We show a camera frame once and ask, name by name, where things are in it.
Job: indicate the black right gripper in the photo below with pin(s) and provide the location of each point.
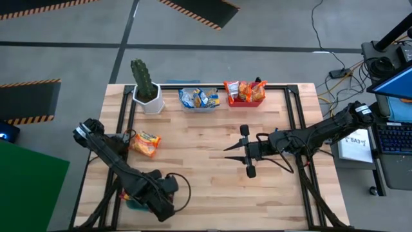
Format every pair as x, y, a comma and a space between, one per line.
259, 149

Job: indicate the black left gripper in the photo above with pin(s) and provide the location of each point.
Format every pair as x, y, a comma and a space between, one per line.
161, 193

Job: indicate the orange Maruchan ramen pack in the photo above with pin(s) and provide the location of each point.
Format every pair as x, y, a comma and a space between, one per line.
232, 90
145, 144
245, 91
259, 91

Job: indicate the blue Maruchan ramen pack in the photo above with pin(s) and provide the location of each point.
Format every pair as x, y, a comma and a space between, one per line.
200, 97
186, 99
213, 101

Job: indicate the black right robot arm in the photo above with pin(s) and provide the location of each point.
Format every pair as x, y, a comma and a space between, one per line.
322, 129

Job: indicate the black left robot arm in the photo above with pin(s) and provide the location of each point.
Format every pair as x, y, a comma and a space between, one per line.
109, 158

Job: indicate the teal plastic bin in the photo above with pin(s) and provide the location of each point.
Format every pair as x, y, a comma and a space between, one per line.
135, 206

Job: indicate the red plastic bin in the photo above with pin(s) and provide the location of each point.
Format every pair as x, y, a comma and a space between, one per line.
244, 103

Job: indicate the clear plastic bin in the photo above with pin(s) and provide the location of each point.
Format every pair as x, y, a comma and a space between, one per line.
198, 110

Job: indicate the small black clamp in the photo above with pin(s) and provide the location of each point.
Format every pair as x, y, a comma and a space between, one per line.
258, 80

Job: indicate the white hexagonal plant pot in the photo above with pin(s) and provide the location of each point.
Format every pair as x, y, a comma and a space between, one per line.
154, 106

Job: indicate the green cactus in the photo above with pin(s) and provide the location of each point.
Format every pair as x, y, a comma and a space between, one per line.
141, 77

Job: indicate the white paper sheet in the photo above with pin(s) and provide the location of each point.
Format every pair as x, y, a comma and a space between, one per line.
357, 151

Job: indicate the black power brick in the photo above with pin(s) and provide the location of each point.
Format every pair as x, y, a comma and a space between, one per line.
339, 73

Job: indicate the green floor mat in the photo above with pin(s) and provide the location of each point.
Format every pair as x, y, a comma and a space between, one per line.
29, 190

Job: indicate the black caster wheel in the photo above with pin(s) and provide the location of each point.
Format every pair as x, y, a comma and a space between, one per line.
373, 190

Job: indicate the black desk leg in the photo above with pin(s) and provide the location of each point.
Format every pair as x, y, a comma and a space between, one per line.
379, 177

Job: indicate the black hazard-striped floor mat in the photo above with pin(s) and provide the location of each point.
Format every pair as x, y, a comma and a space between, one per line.
206, 9
42, 2
25, 103

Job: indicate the black keyboard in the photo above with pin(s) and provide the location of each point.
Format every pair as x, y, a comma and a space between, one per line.
396, 140

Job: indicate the black device with blue light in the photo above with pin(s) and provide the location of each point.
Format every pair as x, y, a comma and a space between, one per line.
9, 133

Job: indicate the grey desk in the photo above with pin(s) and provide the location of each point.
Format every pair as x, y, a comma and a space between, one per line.
399, 174

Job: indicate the grey equipment cart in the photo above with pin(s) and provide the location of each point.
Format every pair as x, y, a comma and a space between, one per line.
368, 48

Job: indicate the teal cloth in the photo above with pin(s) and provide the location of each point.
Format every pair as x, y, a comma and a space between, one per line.
402, 111

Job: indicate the computer monitor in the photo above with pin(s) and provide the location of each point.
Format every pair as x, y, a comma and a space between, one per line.
396, 85

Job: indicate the black pole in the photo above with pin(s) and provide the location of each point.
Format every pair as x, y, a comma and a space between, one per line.
392, 33

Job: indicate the small black box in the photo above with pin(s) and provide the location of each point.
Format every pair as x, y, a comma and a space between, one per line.
406, 53

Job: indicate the black aluminium table frame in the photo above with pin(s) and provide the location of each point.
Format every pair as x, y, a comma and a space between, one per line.
277, 86

